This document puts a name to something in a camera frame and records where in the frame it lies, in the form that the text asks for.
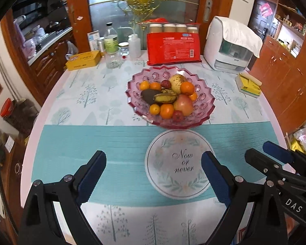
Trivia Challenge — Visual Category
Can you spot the tree print tablecloth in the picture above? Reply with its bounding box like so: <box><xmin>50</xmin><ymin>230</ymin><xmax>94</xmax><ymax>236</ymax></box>
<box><xmin>20</xmin><ymin>53</ymin><xmax>294</xmax><ymax>245</ymax></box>

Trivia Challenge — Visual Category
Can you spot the red paper cup package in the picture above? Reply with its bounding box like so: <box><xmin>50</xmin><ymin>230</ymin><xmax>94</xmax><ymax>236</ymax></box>
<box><xmin>146</xmin><ymin>18</ymin><xmax>202</xmax><ymax>65</ymax></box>

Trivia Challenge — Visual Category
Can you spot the spotted ripe banana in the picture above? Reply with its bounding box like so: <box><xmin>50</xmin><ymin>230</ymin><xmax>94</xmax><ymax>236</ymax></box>
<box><xmin>153</xmin><ymin>94</ymin><xmax>177</xmax><ymax>104</ymax></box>

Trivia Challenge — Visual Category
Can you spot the silver metal can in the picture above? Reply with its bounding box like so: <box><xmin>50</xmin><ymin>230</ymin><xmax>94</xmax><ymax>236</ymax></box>
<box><xmin>97</xmin><ymin>37</ymin><xmax>105</xmax><ymax>57</ymax></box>

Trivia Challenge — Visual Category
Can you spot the clear drinking glass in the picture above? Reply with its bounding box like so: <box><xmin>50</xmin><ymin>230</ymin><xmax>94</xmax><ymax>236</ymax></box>
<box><xmin>106</xmin><ymin>46</ymin><xmax>122</xmax><ymax>69</ymax></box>

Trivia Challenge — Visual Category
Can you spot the pink glass fruit bowl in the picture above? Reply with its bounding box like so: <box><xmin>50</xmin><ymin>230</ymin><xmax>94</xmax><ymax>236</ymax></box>
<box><xmin>125</xmin><ymin>65</ymin><xmax>216</xmax><ymax>129</ymax></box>

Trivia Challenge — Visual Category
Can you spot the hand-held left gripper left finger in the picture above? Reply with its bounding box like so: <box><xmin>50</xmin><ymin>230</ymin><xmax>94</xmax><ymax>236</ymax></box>
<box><xmin>18</xmin><ymin>150</ymin><xmax>107</xmax><ymax>245</ymax></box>

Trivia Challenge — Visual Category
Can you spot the pile of plastic bags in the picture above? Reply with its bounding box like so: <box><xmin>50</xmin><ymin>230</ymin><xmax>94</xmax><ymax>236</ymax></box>
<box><xmin>291</xmin><ymin>128</ymin><xmax>306</xmax><ymax>159</ymax></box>

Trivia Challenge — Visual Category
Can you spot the red container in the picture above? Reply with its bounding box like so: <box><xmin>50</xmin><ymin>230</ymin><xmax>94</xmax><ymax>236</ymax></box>
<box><xmin>0</xmin><ymin>99</ymin><xmax>14</xmax><ymax>118</ymax></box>

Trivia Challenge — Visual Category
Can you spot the large red yellow apple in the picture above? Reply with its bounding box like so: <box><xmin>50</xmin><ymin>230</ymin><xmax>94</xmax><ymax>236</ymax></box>
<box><xmin>174</xmin><ymin>94</ymin><xmax>194</xmax><ymax>116</ymax></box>

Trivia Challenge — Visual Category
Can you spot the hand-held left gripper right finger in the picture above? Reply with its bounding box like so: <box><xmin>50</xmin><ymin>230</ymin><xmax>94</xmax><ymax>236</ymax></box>
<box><xmin>201</xmin><ymin>151</ymin><xmax>288</xmax><ymax>245</ymax></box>

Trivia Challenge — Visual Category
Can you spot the white towel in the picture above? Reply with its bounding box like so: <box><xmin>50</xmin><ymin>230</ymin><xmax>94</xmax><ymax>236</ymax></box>
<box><xmin>218</xmin><ymin>17</ymin><xmax>263</xmax><ymax>58</ymax></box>

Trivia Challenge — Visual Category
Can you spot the silver door handle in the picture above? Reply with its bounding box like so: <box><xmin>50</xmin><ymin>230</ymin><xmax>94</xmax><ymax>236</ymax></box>
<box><xmin>203</xmin><ymin>0</ymin><xmax>212</xmax><ymax>22</ymax></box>

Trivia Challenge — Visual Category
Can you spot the white squeeze bottle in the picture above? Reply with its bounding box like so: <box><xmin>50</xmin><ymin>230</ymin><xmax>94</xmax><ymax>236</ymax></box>
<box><xmin>117</xmin><ymin>26</ymin><xmax>141</xmax><ymax>58</ymax></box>

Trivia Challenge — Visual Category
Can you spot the yellow tissue pack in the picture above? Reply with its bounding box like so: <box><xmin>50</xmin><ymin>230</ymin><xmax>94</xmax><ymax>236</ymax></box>
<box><xmin>235</xmin><ymin>72</ymin><xmax>262</xmax><ymax>97</ymax></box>

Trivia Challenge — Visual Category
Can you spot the yellow tin box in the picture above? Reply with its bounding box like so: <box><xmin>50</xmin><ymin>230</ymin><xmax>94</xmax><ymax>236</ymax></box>
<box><xmin>65</xmin><ymin>50</ymin><xmax>102</xmax><ymax>71</ymax></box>

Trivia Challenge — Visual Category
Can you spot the white countertop appliance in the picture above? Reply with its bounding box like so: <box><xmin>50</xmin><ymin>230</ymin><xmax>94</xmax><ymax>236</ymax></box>
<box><xmin>203</xmin><ymin>16</ymin><xmax>253</xmax><ymax>71</ymax></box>

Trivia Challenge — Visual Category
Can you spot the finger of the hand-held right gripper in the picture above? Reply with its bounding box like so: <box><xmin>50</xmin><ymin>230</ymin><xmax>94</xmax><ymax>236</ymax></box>
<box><xmin>245</xmin><ymin>148</ymin><xmax>306</xmax><ymax>187</ymax></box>
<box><xmin>263</xmin><ymin>141</ymin><xmax>306</xmax><ymax>170</ymax></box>

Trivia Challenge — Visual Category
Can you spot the wooden side cabinet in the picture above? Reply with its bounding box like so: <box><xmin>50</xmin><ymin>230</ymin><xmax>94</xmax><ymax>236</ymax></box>
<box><xmin>250</xmin><ymin>34</ymin><xmax>306</xmax><ymax>133</ymax></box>

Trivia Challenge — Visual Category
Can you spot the red door decoration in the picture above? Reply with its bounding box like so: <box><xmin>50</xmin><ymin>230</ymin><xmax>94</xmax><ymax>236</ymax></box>
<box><xmin>260</xmin><ymin>2</ymin><xmax>273</xmax><ymax>17</ymax></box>

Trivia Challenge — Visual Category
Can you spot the wooden wall shelf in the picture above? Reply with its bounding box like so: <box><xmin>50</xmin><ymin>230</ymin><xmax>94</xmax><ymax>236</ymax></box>
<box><xmin>273</xmin><ymin>0</ymin><xmax>306</xmax><ymax>54</ymax></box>

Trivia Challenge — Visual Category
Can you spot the dark green avocado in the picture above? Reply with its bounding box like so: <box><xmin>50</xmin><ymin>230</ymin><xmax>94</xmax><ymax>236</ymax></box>
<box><xmin>141</xmin><ymin>89</ymin><xmax>162</xmax><ymax>105</ymax></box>

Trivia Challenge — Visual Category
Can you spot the clear plastic bag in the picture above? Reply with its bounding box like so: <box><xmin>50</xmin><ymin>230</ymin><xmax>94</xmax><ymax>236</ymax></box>
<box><xmin>65</xmin><ymin>41</ymin><xmax>79</xmax><ymax>60</ymax></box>

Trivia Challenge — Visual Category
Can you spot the white blue carton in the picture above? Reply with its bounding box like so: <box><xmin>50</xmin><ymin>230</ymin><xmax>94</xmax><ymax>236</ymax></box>
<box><xmin>87</xmin><ymin>31</ymin><xmax>100</xmax><ymax>51</ymax></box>

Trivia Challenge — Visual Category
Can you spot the teal striped placemat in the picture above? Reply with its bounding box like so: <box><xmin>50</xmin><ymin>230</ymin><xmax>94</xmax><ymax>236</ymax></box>
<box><xmin>32</xmin><ymin>124</ymin><xmax>281</xmax><ymax>206</ymax></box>

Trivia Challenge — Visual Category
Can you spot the yellow pear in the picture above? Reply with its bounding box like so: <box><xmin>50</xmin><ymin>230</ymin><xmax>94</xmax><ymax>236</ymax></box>
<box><xmin>169</xmin><ymin>74</ymin><xmax>187</xmax><ymax>94</ymax></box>

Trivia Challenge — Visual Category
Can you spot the wooden kitchen cabinet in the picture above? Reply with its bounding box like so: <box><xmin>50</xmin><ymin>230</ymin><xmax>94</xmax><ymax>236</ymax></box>
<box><xmin>28</xmin><ymin>28</ymin><xmax>74</xmax><ymax>102</ymax></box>

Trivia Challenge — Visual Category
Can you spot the clear bottle green label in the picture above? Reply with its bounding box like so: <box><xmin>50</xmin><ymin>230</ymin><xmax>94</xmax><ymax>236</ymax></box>
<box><xmin>104</xmin><ymin>22</ymin><xmax>118</xmax><ymax>54</ymax></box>

